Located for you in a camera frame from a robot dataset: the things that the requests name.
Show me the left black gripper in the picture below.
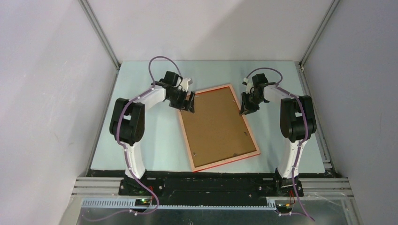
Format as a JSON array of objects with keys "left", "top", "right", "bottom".
[{"left": 167, "top": 88, "right": 195, "bottom": 113}]

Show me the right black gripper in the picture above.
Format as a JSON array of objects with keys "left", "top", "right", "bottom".
[{"left": 240, "top": 91, "right": 263, "bottom": 116}]

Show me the brown backing board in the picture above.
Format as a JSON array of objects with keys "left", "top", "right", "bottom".
[{"left": 181, "top": 87, "right": 257, "bottom": 168}]

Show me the red wooden picture frame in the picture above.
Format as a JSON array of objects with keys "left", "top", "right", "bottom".
[{"left": 177, "top": 83, "right": 262, "bottom": 173}]

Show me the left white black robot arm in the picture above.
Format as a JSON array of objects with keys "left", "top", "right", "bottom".
[{"left": 109, "top": 71, "right": 195, "bottom": 195}]

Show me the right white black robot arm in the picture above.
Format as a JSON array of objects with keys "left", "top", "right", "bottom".
[{"left": 240, "top": 74, "right": 317, "bottom": 196}]

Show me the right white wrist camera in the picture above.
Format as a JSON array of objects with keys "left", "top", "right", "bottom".
[{"left": 242, "top": 78, "right": 254, "bottom": 95}]

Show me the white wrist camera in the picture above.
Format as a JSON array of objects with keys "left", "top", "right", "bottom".
[
  {"left": 178, "top": 78, "right": 193, "bottom": 92},
  {"left": 242, "top": 78, "right": 254, "bottom": 95}
]

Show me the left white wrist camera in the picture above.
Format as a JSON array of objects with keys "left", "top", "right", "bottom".
[{"left": 178, "top": 78, "right": 193, "bottom": 92}]

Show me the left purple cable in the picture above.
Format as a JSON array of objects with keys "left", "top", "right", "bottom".
[{"left": 115, "top": 56, "right": 183, "bottom": 216}]

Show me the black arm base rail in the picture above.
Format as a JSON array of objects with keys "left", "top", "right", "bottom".
[{"left": 87, "top": 170, "right": 306, "bottom": 206}]

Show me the grey slotted cable duct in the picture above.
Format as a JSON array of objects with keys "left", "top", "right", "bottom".
[{"left": 81, "top": 198, "right": 276, "bottom": 210}]

